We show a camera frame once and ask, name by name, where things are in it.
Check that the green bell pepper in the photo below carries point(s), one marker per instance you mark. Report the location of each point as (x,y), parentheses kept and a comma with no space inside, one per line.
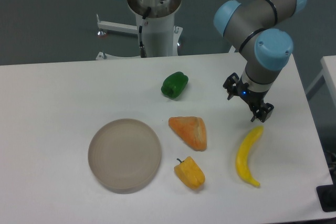
(174,85)

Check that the orange pumpkin wedge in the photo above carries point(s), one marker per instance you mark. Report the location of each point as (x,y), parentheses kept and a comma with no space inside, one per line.
(191,130)

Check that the black device at table edge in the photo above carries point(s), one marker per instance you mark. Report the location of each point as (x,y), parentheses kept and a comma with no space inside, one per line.
(326,193)

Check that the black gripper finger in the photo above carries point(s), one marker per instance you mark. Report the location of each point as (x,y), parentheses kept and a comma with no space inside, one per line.
(261,112)
(231,85)

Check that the white side table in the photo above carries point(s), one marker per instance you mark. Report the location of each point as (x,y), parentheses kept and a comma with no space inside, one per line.
(325,76)

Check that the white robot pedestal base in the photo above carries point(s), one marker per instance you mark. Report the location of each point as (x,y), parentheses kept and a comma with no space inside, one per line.
(158,36)

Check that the yellow bell pepper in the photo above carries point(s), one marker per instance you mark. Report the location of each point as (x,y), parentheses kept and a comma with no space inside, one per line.
(189,173)

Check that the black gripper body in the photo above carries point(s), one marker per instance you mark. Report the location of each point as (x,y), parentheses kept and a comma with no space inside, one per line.
(251,92)

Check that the yellow banana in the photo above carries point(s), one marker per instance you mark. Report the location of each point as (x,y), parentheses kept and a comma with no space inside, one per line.
(242,155)

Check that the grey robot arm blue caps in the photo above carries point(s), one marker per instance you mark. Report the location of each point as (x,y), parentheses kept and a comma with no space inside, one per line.
(250,29)

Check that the grey round plate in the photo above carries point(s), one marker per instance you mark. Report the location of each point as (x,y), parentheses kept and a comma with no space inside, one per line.
(124,155)

